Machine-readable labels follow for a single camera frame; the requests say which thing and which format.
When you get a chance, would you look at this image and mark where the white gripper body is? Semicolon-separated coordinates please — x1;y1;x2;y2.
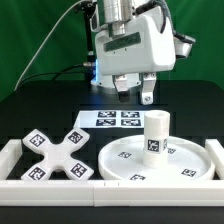
95;14;176;76

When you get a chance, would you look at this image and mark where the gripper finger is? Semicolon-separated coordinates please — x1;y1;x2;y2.
112;75;130;102
139;72;157;105

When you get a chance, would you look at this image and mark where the white round table top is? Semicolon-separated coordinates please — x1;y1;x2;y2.
98;135;215;181

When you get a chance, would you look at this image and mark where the white cross-shaped table base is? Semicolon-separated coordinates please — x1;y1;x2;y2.
21;127;94;181

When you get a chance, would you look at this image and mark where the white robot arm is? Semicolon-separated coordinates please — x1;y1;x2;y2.
90;0;195;105

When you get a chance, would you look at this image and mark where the white sheet with markers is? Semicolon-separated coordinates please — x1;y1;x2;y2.
74;110;145;128

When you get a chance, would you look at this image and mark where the white U-shaped fence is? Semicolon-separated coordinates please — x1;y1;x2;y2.
0;139;224;206

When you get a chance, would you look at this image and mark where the black cable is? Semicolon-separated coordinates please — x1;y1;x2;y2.
19;63;96;88

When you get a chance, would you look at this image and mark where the white cable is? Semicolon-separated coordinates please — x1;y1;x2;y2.
13;0;84;92

